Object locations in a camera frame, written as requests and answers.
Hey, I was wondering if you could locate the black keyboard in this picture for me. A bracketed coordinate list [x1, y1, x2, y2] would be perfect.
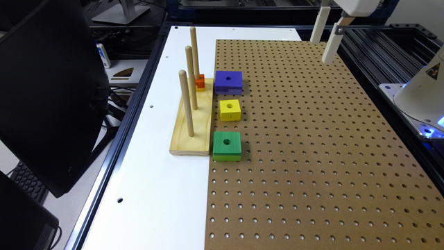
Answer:
[10, 162, 47, 204]

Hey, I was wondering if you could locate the yellow wooden block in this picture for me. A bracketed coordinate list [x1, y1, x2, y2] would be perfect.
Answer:
[219, 99, 241, 122]

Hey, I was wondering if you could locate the black box lower left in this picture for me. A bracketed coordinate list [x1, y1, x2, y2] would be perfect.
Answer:
[1, 174, 59, 250]

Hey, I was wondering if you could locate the white blue small device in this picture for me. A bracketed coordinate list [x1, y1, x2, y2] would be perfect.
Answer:
[96, 43, 111, 69]

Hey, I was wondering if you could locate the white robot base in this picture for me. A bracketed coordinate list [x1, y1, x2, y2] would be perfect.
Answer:
[379, 49, 443, 140]

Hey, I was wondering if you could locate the green wooden block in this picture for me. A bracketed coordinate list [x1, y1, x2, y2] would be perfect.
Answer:
[212, 131, 241, 161]

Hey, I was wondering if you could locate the wooden peg base board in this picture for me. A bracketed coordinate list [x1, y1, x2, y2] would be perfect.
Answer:
[169, 78, 214, 156]

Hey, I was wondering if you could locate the near wooden peg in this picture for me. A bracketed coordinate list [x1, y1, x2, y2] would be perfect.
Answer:
[178, 69, 194, 137]

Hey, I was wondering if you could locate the orange wooden block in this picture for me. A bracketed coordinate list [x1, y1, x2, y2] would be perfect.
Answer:
[195, 74, 205, 92]

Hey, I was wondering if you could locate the brown pegboard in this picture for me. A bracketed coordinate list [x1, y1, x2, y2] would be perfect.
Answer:
[205, 40, 443, 249]

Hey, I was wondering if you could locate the wooden peg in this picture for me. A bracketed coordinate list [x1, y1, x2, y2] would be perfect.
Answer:
[178, 69, 194, 137]
[190, 26, 200, 80]
[185, 46, 198, 110]

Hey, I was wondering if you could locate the black monitor back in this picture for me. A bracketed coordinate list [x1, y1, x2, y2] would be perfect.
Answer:
[1, 0, 109, 197]

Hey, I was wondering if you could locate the silver monitor stand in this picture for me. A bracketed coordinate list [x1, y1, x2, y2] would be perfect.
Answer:
[92, 0, 151, 24]

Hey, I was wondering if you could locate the purple wooden block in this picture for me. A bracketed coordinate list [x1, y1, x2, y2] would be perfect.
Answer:
[214, 71, 243, 95]

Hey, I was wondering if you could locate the far wooden peg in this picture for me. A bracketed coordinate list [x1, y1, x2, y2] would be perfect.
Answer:
[190, 26, 200, 80]

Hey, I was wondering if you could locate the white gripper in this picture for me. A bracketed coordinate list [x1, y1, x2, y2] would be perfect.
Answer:
[310, 0, 379, 64]

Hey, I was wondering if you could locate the middle wooden peg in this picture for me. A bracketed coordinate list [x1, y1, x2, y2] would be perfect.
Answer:
[185, 46, 198, 110]

